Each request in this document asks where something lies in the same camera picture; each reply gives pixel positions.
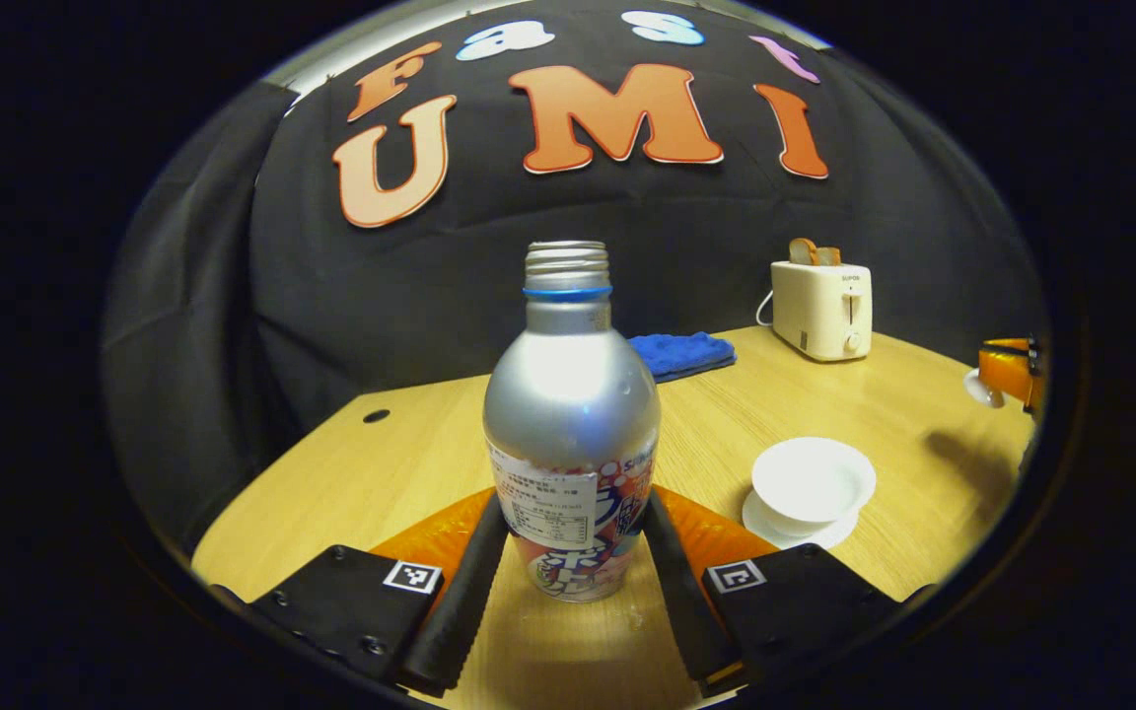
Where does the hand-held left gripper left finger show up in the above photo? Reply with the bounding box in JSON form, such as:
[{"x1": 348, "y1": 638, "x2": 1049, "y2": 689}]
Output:
[{"x1": 252, "y1": 488, "x2": 511, "y2": 698}]

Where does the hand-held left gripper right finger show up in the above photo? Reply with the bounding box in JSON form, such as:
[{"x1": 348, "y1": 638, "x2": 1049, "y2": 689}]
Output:
[{"x1": 639, "y1": 485, "x2": 902, "y2": 699}]

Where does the white teacup lid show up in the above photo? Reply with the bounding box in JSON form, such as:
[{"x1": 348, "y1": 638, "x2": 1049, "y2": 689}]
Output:
[{"x1": 962, "y1": 369, "x2": 1006, "y2": 409}]

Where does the white teacup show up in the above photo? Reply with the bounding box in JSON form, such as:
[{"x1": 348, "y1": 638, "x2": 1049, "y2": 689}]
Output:
[{"x1": 752, "y1": 438, "x2": 877, "y2": 538}]

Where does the silver water bottle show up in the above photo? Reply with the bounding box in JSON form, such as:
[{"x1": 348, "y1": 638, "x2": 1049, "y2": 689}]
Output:
[{"x1": 482, "y1": 241, "x2": 663, "y2": 604}]

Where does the white saucer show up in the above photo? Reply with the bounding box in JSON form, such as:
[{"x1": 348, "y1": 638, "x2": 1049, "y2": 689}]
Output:
[{"x1": 742, "y1": 488, "x2": 861, "y2": 551}]

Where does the cream toaster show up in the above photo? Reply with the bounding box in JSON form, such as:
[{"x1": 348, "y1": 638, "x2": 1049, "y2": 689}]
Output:
[{"x1": 770, "y1": 260, "x2": 873, "y2": 363}]

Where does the blue folded towel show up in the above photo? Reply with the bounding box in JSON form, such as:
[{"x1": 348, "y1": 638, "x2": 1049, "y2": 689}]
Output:
[{"x1": 627, "y1": 331, "x2": 738, "y2": 384}]

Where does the black backdrop cloth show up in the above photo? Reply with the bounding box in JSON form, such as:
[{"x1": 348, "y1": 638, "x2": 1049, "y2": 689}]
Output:
[{"x1": 103, "y1": 0, "x2": 1052, "y2": 553}]

